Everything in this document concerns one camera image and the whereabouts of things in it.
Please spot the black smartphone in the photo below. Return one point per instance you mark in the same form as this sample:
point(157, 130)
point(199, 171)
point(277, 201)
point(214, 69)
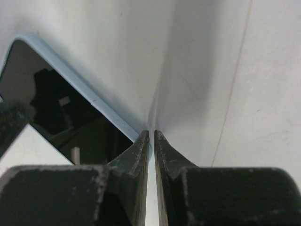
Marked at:
point(62, 115)

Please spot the light blue phone case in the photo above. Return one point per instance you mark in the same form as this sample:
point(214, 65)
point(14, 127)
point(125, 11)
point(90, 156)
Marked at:
point(53, 59)

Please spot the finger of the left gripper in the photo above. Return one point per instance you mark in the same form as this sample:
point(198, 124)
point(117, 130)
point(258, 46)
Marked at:
point(14, 116)

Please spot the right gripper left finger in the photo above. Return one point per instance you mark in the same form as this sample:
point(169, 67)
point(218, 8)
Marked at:
point(112, 194)

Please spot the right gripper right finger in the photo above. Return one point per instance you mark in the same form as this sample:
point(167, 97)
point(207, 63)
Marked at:
point(189, 195)

